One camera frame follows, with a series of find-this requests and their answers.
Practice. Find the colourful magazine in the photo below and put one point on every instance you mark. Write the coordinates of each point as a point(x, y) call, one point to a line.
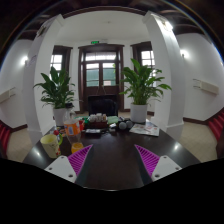
point(145, 129)

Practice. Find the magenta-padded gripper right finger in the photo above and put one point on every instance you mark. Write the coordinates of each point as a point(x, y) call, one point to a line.
point(165, 166)

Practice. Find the brown box with small items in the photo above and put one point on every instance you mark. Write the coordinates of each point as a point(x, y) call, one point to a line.
point(96, 121)

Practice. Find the black office chair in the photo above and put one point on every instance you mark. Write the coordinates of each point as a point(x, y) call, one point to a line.
point(101, 105)

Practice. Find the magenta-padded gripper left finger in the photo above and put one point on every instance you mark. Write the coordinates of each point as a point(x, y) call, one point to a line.
point(61, 168)

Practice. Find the white wall radiator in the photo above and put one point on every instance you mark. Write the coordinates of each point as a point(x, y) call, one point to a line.
point(206, 86)
point(6, 95)

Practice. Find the orange drink bottle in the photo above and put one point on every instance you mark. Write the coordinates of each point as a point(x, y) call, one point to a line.
point(72, 128)

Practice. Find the red chair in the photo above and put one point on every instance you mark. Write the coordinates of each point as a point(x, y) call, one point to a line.
point(4, 136)
point(217, 125)

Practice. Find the green book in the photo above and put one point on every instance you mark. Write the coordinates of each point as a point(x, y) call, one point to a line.
point(112, 120)

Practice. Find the dark wooden double door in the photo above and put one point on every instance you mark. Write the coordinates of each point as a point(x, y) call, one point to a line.
point(100, 73)

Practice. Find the green exit sign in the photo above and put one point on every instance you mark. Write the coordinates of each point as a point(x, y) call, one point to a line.
point(95, 42)

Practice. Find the potted plant white pot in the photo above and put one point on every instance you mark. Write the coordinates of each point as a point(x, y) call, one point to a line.
point(140, 90)
point(59, 93)

